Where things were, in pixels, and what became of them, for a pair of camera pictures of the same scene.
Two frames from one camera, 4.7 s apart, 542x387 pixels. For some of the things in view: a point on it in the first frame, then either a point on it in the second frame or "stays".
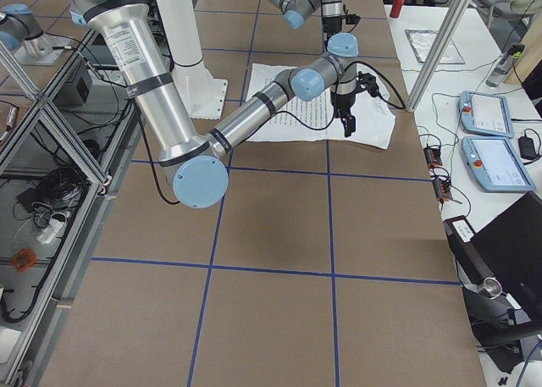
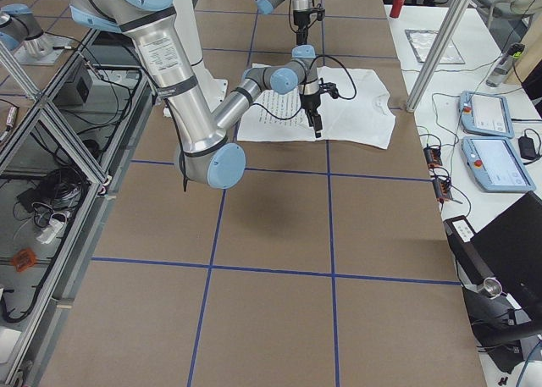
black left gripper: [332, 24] to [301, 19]
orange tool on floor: [24, 259] stays
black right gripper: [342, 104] to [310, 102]
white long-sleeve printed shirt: [301, 120] stays
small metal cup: [492, 287] stays
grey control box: [77, 90] stays
